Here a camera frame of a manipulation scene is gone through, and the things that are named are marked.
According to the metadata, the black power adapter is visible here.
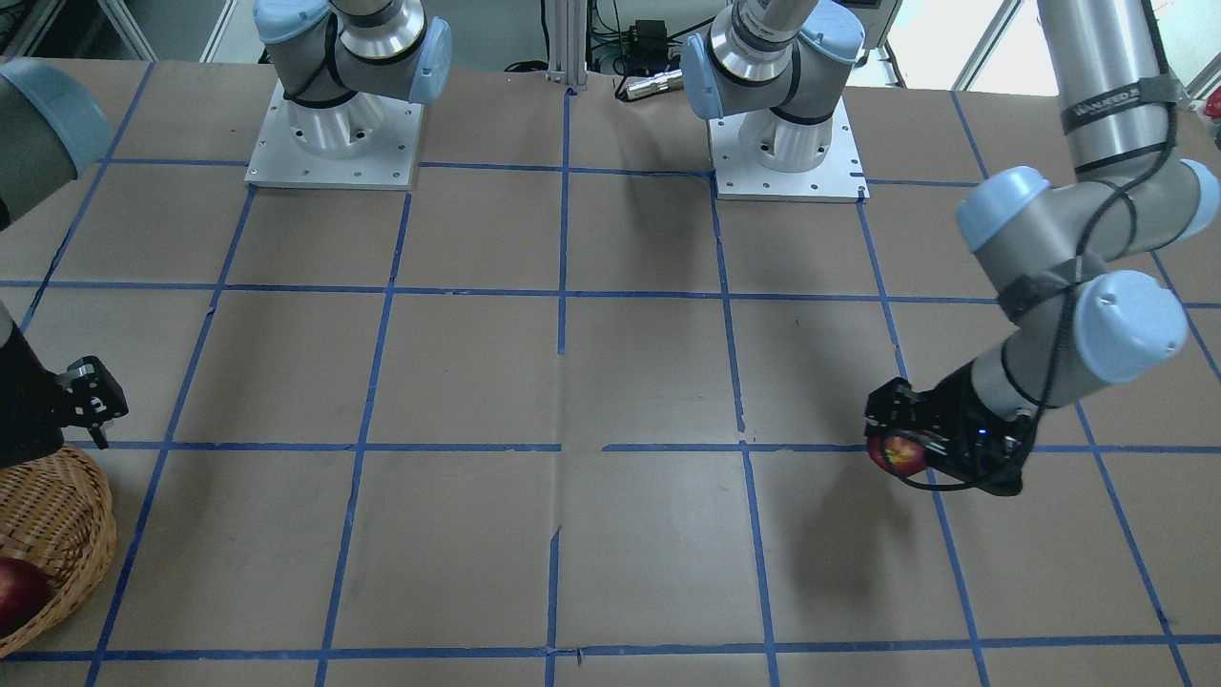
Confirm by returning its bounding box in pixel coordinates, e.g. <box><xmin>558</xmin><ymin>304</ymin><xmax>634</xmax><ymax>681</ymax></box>
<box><xmin>628</xmin><ymin>20</ymin><xmax>669</xmax><ymax>61</ymax></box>

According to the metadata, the aluminium frame post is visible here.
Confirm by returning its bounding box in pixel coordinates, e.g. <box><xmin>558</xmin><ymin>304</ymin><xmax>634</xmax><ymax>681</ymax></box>
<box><xmin>541</xmin><ymin>1</ymin><xmax>591</xmax><ymax>93</ymax></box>

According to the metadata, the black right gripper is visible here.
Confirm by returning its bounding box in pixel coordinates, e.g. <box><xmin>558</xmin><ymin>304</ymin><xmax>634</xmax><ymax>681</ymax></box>
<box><xmin>1</xmin><ymin>329</ymin><xmax>128</xmax><ymax>469</ymax></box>

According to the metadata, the red yellow apple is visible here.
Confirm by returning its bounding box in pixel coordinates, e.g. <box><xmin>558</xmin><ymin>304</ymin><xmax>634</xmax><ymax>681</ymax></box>
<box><xmin>1</xmin><ymin>556</ymin><xmax>53</xmax><ymax>636</ymax></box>

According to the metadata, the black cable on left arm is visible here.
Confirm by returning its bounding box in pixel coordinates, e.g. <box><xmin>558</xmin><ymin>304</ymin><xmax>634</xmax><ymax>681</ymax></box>
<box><xmin>897</xmin><ymin>0</ymin><xmax>1184</xmax><ymax>492</ymax></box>

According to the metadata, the woven wicker basket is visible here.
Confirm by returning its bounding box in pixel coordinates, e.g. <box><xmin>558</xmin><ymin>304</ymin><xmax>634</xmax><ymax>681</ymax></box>
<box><xmin>1</xmin><ymin>443</ymin><xmax>117</xmax><ymax>656</ymax></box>

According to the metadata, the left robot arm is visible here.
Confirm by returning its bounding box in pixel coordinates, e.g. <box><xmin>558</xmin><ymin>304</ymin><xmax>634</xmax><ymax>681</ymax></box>
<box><xmin>680</xmin><ymin>1</ymin><xmax>1219</xmax><ymax>495</ymax></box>

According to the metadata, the dark red apple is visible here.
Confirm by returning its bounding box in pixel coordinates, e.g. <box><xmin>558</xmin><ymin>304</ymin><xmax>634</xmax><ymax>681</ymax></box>
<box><xmin>866</xmin><ymin>433</ymin><xmax>928</xmax><ymax>478</ymax></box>

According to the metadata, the silver cylindrical connector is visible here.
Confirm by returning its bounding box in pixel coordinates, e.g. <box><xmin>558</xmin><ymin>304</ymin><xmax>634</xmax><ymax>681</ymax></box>
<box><xmin>615</xmin><ymin>70</ymin><xmax>684</xmax><ymax>103</ymax></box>

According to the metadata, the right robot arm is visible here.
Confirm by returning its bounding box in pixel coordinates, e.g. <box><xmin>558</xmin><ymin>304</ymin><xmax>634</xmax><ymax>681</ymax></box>
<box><xmin>1</xmin><ymin>1</ymin><xmax>453</xmax><ymax>467</ymax></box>

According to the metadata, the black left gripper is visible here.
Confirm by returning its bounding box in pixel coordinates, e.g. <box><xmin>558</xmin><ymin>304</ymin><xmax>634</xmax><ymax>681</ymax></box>
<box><xmin>864</xmin><ymin>369</ymin><xmax>1035</xmax><ymax>497</ymax></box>

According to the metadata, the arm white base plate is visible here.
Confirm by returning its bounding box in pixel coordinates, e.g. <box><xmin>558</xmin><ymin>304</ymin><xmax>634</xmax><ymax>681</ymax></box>
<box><xmin>708</xmin><ymin>99</ymin><xmax>871</xmax><ymax>203</ymax></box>
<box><xmin>245</xmin><ymin>84</ymin><xmax>424</xmax><ymax>192</ymax></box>

